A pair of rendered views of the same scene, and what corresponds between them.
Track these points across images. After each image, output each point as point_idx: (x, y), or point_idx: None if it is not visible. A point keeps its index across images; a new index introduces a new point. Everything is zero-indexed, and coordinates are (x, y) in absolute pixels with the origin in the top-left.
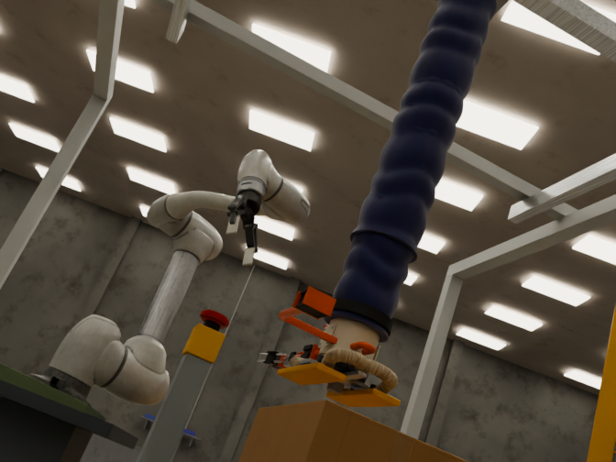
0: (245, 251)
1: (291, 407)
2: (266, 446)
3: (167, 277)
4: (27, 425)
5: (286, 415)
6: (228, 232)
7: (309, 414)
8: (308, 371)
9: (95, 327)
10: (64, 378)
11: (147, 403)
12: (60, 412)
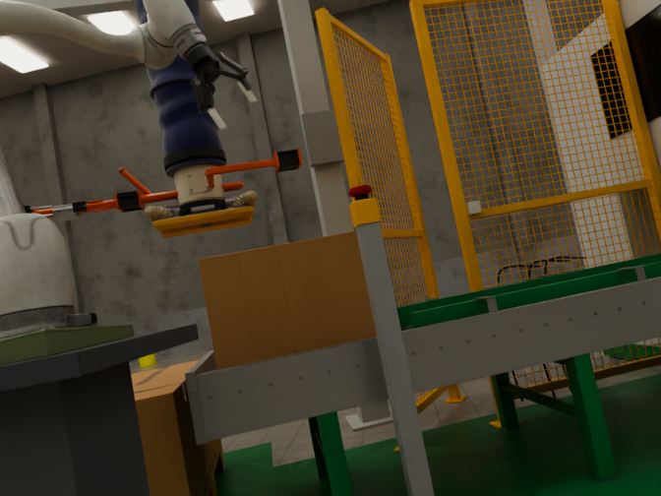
0: (211, 113)
1: (301, 243)
2: (278, 279)
3: None
4: (99, 387)
5: (298, 250)
6: (253, 100)
7: (352, 241)
8: (228, 216)
9: (56, 231)
10: (71, 312)
11: None
12: (172, 339)
